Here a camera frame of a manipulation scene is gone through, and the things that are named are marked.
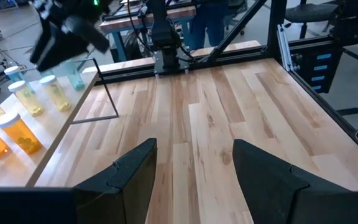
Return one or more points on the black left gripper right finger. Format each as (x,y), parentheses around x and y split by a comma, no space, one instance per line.
(284,199)

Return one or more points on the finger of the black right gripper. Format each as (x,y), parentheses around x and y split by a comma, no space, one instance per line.
(89,34)
(57,46)

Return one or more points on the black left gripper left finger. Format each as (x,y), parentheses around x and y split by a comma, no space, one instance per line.
(110,199)

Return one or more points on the teal medicine bottle white cap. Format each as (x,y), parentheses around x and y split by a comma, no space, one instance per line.
(73,76)
(15,76)

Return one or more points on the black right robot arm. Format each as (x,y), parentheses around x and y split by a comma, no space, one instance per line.
(163,31)

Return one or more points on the wooden workbench blue legs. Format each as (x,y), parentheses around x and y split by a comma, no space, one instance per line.
(126,23)

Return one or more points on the person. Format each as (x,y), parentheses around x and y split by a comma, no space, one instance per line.
(208,25)

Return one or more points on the black box blue labels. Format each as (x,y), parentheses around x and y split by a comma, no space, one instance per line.
(306,71)

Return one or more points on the black office chair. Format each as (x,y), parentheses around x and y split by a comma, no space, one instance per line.
(309,12)

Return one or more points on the wooden shelf black metal frame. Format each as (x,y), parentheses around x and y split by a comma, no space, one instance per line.
(51,130)

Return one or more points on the silver bracket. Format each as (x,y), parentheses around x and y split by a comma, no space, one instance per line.
(284,49)

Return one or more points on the black aluminium table frame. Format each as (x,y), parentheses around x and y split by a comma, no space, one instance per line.
(277,31)

